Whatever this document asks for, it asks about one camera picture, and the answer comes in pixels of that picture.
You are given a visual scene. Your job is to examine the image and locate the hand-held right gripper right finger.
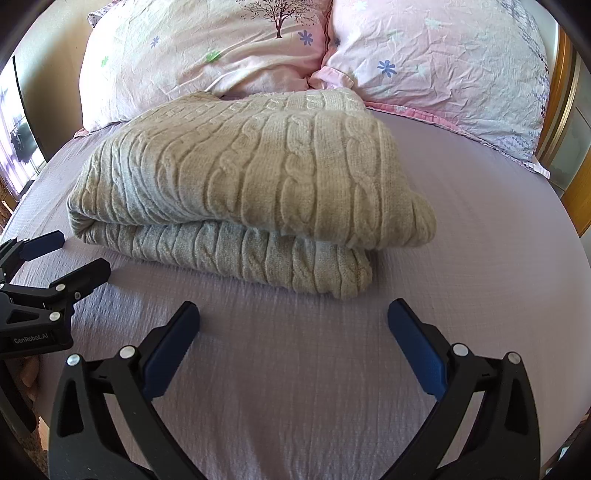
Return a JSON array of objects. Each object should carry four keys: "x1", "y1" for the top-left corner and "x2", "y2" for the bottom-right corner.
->
[{"x1": 387, "y1": 298, "x2": 542, "y2": 480}]

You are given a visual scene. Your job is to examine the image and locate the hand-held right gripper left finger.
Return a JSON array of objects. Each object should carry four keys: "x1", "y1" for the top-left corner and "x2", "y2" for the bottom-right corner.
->
[{"x1": 48, "y1": 301, "x2": 206, "y2": 480}]

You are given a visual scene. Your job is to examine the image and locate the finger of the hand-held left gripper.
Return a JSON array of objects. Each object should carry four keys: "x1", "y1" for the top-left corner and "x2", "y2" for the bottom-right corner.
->
[
  {"x1": 0, "y1": 231, "x2": 66, "y2": 283},
  {"x1": 44, "y1": 257, "x2": 112, "y2": 308}
]

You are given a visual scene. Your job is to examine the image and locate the cream cable knit sweater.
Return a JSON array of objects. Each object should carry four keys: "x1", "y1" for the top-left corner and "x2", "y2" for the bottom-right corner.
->
[{"x1": 66, "y1": 89, "x2": 438, "y2": 300}]

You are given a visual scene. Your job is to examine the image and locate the person's left hand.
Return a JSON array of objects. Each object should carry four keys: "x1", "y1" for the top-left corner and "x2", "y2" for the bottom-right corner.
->
[{"x1": 18, "y1": 354, "x2": 42, "y2": 403}]

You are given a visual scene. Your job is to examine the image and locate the dark framed picture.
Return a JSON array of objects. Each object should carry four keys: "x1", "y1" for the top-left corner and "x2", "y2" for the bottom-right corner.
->
[{"x1": 0, "y1": 55, "x2": 49, "y2": 197}]

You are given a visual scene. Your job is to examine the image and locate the lavender bed sheet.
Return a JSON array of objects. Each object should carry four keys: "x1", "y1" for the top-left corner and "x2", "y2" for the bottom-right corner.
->
[{"x1": 0, "y1": 108, "x2": 591, "y2": 480}]

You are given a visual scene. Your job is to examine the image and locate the pink pillow with tree print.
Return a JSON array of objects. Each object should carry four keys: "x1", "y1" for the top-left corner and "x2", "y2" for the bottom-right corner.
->
[{"x1": 74, "y1": 0, "x2": 335, "y2": 137}]

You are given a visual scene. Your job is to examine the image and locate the pink floral pillow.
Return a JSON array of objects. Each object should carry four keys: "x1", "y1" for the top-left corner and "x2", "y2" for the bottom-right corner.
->
[{"x1": 308, "y1": 0, "x2": 552, "y2": 178}]

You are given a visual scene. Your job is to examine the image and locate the wooden headboard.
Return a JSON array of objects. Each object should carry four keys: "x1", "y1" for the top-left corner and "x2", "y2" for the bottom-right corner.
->
[{"x1": 536, "y1": 25, "x2": 591, "y2": 238}]

